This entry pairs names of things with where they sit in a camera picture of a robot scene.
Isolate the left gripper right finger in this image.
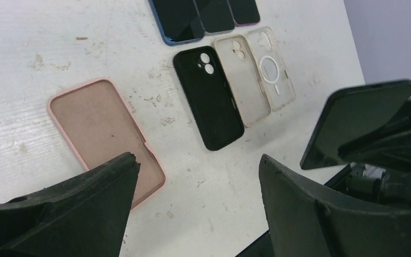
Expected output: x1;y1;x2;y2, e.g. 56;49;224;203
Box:
258;155;411;256

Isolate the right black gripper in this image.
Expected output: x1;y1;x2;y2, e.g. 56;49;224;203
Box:
325;100;411;209

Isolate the black phone case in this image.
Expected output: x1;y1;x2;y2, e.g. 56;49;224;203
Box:
173;46;245;151

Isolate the beige phone case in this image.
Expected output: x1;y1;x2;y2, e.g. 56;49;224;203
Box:
212;35;271;127

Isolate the phone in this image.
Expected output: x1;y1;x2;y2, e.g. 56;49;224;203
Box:
228;0;261;26
149;0;204;46
300;79;411;170

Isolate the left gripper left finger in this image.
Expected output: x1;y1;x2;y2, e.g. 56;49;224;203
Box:
0;152;140;256

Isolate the black smartphone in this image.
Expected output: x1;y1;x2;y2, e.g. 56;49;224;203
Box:
195;0;235;34

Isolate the pink phone case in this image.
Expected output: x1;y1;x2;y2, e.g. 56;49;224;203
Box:
47;79;166;208

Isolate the clear phone case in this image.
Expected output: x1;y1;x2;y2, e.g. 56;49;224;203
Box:
246;27;295;112

